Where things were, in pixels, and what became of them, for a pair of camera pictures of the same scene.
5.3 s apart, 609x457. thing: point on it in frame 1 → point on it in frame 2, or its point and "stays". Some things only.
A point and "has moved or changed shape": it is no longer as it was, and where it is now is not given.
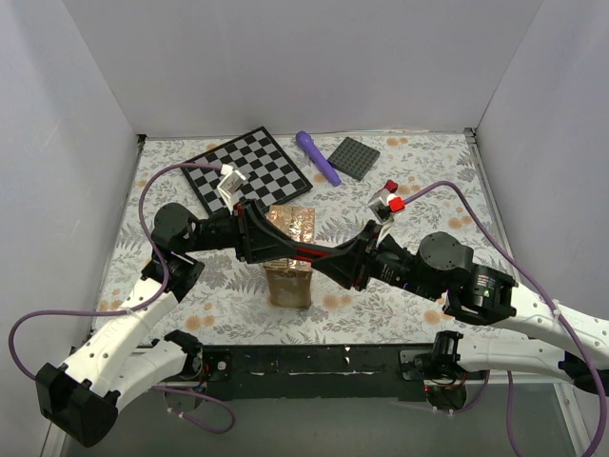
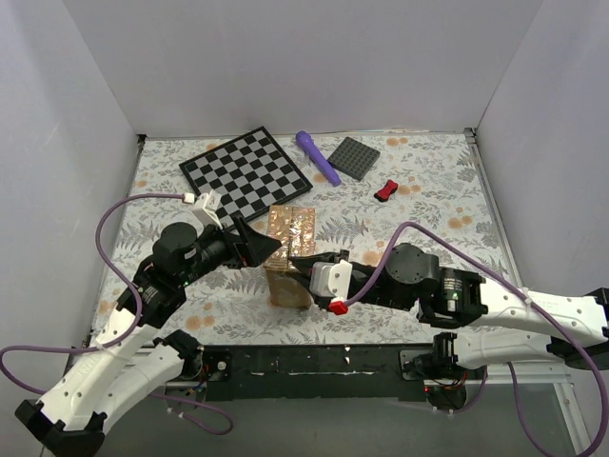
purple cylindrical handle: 318,159 stays
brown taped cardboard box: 290,281 stays
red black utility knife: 390,186 has moved or changed shape
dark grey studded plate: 353,158 stays
